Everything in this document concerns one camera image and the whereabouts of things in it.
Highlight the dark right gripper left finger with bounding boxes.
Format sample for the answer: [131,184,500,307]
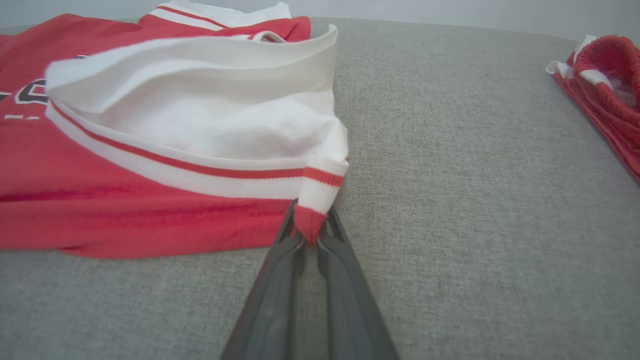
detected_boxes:
[220,200,306,360]

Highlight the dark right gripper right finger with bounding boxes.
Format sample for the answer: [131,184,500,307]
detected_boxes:
[317,205,401,360]

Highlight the red jersey with white sleeves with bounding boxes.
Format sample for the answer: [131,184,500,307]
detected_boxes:
[0,0,351,260]

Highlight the red shorts with white stripe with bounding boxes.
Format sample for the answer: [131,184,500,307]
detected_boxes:
[546,34,640,183]

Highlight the grey fabric sofa cushion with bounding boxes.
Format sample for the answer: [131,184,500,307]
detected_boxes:
[0,17,640,360]

